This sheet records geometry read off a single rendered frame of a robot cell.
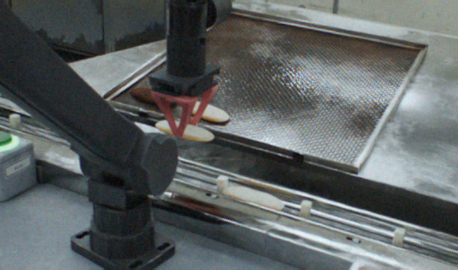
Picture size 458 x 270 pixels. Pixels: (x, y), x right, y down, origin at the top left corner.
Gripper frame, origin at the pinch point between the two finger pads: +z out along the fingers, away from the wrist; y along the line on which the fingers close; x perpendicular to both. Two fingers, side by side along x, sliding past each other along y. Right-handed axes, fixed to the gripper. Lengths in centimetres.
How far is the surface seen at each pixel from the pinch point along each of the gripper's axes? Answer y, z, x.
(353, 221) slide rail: 1.2, 8.4, -28.2
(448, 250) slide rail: 1.0, 8.4, -42.1
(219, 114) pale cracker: 13.6, 3.2, 1.5
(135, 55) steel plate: 53, 12, 49
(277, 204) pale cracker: -1.5, 7.7, -17.0
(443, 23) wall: 369, 60, 9
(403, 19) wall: 369, 62, 39
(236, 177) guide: 2.4, 7.6, -8.1
